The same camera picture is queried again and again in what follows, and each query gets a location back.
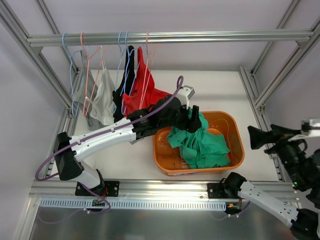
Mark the green tank top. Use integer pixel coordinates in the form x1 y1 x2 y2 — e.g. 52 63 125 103
167 113 231 169

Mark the pink wire hanger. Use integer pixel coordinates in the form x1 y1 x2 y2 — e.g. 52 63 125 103
139 31 157 109

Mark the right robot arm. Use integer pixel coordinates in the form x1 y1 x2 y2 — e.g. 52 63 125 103
221 119 320 240

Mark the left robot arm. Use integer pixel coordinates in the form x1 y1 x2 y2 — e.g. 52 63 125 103
53 95 202 196

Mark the red tank top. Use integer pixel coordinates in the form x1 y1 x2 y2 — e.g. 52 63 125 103
122 46 170 117

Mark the black tank top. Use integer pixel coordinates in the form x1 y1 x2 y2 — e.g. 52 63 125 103
111 45 136 123

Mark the white tank top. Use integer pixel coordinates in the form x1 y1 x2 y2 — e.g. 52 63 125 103
90 47 115 126

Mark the grey tank top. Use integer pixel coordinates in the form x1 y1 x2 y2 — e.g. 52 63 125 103
73 50 116 142

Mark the light blue hanger far left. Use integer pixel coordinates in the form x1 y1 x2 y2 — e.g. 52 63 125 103
61 32 81 117

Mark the orange plastic basket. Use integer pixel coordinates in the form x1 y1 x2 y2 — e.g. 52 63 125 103
153 111 245 177

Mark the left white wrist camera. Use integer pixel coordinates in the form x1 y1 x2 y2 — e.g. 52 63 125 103
176 85 195 109

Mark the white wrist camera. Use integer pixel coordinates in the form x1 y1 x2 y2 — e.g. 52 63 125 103
288 118 320 142
176 85 195 109

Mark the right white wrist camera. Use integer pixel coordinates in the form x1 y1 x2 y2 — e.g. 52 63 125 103
288 118 320 142

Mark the right aluminium frame post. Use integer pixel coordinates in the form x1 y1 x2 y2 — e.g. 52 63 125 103
236 0 320 182

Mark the aluminium frame post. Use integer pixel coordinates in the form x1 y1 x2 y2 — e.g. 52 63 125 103
0 0 71 179
236 0 320 182

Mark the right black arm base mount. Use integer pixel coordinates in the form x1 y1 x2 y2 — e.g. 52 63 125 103
206 182 228 199

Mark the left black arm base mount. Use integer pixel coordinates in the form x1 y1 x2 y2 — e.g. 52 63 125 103
75 180 120 197

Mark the aluminium hanging rail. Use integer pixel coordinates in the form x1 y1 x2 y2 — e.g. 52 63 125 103
27 29 315 47

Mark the left aluminium frame post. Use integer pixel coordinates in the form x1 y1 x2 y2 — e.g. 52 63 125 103
0 0 71 179

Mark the aluminium front rail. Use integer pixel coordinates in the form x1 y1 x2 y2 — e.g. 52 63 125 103
29 178 301 202

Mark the slotted cable duct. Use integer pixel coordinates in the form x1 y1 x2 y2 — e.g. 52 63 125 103
39 198 227 211

